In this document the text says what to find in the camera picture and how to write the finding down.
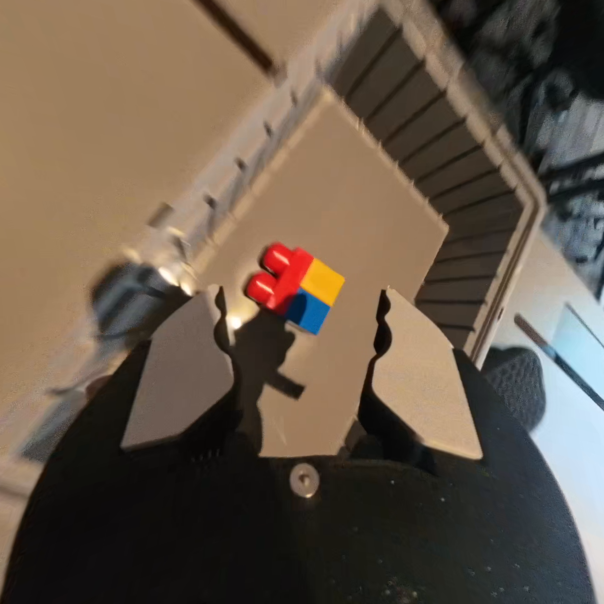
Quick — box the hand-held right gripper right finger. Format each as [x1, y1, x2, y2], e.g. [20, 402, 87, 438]
[361, 287, 484, 461]

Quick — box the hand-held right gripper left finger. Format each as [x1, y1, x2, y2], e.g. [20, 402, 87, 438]
[120, 284, 235, 451]

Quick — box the blue one-stud toy block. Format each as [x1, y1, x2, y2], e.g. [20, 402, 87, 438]
[282, 289, 332, 337]

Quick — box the red two-stud toy block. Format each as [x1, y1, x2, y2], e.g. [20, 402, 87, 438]
[244, 242, 315, 316]

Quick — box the yellow one-stud toy block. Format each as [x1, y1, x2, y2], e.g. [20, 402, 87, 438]
[299, 258, 346, 308]

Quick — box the dark grey blurred object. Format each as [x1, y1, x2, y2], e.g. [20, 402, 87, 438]
[89, 260, 189, 343]

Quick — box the black textured rounded object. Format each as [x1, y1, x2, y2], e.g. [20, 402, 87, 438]
[480, 346, 549, 432]

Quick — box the dark thin rod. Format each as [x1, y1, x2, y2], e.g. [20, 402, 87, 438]
[513, 313, 604, 412]

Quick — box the grey flat board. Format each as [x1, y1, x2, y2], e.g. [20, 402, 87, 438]
[196, 87, 450, 458]

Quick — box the black patterned cloth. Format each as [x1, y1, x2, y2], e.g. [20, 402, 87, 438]
[434, 0, 604, 298]

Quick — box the grey frame with dark slats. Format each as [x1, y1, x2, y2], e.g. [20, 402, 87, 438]
[326, 0, 549, 369]

